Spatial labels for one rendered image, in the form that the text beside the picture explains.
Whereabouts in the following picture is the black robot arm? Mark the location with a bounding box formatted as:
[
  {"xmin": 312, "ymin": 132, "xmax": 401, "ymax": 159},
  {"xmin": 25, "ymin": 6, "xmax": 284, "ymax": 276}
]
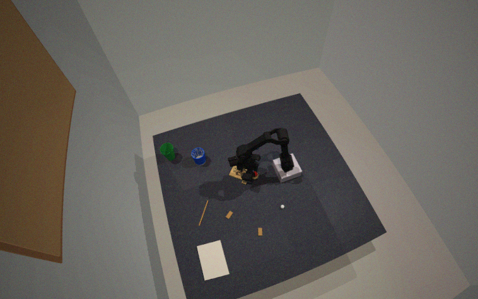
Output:
[{"xmin": 228, "ymin": 127, "xmax": 294, "ymax": 172}]

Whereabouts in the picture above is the dark blue cup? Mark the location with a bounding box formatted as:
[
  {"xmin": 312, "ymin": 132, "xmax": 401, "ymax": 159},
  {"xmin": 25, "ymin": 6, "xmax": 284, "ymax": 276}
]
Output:
[{"xmin": 191, "ymin": 148, "xmax": 206, "ymax": 165}]

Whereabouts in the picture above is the green plastic cup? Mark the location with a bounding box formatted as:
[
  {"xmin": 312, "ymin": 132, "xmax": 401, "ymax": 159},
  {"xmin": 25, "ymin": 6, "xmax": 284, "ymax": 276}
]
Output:
[{"xmin": 160, "ymin": 143, "xmax": 175, "ymax": 161}]

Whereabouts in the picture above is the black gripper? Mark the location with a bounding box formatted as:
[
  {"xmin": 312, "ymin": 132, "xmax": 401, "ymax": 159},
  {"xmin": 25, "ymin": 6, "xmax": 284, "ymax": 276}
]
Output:
[{"xmin": 242, "ymin": 154, "xmax": 261, "ymax": 182}]

